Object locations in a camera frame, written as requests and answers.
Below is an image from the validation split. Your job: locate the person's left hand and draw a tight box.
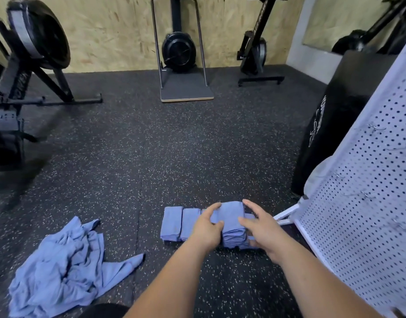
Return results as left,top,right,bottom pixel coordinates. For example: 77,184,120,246
190,202,225,252

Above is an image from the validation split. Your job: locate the person's right hand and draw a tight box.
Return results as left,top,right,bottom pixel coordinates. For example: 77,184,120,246
238,199,286,262

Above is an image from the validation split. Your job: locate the plain blue towel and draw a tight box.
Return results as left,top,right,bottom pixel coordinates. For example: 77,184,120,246
208,201,257,250

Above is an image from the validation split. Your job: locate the white perforated metal rack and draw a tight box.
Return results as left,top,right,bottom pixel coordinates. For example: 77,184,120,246
272,33,406,318

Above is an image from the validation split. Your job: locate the blue towel pile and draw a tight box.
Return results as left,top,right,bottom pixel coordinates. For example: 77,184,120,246
8,216,146,318

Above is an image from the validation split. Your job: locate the person's left forearm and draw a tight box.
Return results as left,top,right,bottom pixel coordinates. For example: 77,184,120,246
124,238,220,318

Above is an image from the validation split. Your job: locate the person's right forearm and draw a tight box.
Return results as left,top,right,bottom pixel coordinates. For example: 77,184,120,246
269,238,383,318

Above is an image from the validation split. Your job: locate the black printed punching bag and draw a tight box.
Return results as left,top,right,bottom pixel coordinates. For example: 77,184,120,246
290,51,397,196

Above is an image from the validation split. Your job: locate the black ski trainer wooden-edged platform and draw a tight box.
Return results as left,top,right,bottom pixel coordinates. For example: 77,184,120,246
150,0,215,103

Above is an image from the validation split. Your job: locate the black upright exercise machine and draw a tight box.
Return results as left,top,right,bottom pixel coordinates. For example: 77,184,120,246
237,0,289,87

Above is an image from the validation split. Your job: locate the black rowing machine with rail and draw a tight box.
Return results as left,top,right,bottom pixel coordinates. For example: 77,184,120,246
0,0,103,171

